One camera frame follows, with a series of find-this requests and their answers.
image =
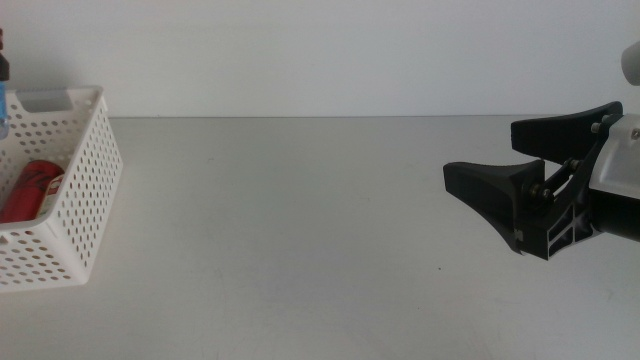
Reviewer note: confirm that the white perforated plastic basket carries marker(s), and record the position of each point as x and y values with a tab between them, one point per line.
87	190

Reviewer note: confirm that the red soda can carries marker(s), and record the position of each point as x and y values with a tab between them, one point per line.
27	192

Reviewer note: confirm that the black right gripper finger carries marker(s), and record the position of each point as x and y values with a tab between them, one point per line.
555	137
490	190

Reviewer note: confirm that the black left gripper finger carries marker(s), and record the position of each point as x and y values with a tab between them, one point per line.
3	67

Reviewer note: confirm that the clear water bottle blue cap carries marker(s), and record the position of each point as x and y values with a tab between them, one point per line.
3	110

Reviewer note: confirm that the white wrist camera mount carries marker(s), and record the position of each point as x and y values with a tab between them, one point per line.
620	155

